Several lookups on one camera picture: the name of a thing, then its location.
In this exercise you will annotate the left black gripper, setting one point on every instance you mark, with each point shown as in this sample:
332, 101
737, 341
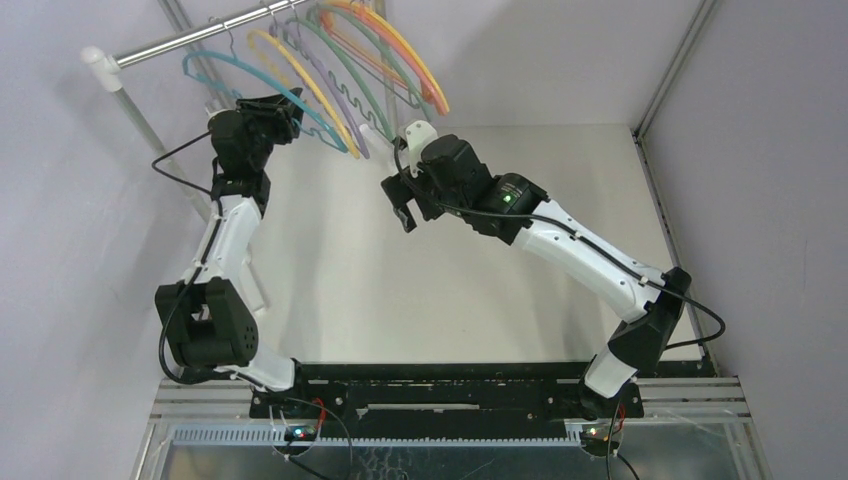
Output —
280, 113

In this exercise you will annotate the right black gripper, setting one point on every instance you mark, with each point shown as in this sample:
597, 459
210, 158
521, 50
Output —
411, 196

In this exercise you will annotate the blue wavy hanger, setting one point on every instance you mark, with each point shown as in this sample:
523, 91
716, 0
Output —
322, 130

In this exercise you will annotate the yellow wavy hanger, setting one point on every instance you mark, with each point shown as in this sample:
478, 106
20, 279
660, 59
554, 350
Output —
261, 42

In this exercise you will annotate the teal wavy hanger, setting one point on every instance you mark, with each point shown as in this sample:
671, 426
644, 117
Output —
367, 105

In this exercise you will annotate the yellow smooth hanger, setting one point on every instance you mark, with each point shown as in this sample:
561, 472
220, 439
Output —
411, 53

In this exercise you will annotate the purple wavy hanger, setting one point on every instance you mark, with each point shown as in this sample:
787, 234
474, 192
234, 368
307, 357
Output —
292, 39

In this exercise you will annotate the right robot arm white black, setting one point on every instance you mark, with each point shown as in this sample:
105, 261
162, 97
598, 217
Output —
443, 175

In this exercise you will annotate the chrome and white garment rack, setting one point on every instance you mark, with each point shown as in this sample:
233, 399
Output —
349, 262

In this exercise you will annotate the left circuit board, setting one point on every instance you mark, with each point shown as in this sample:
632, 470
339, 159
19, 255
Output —
300, 434

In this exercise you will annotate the circuit board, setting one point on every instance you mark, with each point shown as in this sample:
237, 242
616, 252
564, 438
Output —
595, 435
300, 434

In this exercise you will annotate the right circuit board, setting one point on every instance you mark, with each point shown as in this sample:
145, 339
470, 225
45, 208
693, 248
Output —
595, 435

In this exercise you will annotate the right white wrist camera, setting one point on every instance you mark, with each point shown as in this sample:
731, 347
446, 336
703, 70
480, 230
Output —
417, 135

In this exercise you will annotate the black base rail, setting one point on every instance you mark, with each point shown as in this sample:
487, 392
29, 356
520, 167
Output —
465, 401

